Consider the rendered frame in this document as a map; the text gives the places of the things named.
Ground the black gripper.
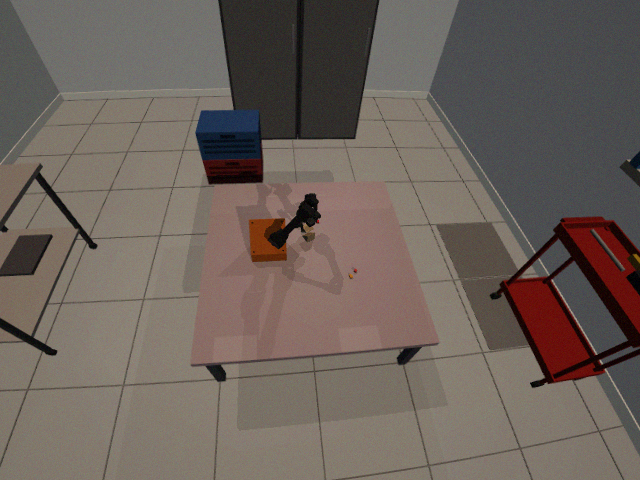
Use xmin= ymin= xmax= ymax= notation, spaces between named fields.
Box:
xmin=295 ymin=211 xmax=321 ymax=231

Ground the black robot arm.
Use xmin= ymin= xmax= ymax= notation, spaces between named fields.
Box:
xmin=268 ymin=193 xmax=319 ymax=250

